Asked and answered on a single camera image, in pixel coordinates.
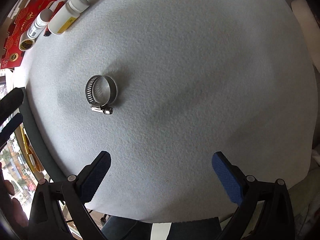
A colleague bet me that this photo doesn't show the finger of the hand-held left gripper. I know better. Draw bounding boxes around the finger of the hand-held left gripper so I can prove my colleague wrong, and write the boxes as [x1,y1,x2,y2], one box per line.
[0,113,23,148]
[0,87,25,128]

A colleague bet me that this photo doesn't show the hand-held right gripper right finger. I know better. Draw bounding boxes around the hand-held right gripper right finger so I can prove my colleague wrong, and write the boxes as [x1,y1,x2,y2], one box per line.
[212,151,295,240]

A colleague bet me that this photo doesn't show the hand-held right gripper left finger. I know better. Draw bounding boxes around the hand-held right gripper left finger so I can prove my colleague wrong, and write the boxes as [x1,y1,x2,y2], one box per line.
[29,151,112,240]

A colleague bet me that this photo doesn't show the grey rectangular tray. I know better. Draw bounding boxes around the grey rectangular tray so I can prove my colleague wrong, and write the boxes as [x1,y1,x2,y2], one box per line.
[21,87,63,180]

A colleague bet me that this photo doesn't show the yellow utility knife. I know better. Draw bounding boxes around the yellow utility knife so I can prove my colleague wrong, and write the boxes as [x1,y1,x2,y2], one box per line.
[21,127,34,162]

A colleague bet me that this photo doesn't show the steel hose clamp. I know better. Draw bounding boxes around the steel hose clamp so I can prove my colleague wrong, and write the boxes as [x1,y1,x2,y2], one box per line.
[85,75,117,115]

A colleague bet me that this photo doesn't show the person's left hand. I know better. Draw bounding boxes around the person's left hand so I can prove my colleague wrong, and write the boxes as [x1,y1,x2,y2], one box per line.
[0,180,28,228]

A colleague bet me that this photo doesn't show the person's dark trousers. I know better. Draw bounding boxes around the person's dark trousers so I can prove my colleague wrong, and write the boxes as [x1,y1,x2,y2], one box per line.
[101,214,172,240]

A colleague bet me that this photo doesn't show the white bottle with grey label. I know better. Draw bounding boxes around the white bottle with grey label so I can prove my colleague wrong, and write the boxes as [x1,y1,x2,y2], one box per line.
[26,9,54,39]

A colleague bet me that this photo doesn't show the cream upholstered seat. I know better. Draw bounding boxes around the cream upholstered seat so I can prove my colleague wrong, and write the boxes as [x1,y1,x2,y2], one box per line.
[287,165,320,240]

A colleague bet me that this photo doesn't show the large white plastic bottle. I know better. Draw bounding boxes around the large white plastic bottle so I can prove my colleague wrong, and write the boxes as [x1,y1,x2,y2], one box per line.
[47,0,90,36]

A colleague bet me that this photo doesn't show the white felt mat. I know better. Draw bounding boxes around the white felt mat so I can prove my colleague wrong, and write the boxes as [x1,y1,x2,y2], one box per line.
[12,0,315,224]

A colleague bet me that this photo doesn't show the red lighter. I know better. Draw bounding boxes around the red lighter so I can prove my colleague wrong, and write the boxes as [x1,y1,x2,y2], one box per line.
[44,1,66,37]

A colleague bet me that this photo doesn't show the cream round container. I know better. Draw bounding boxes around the cream round container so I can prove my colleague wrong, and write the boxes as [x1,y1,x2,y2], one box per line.
[291,0,320,73]

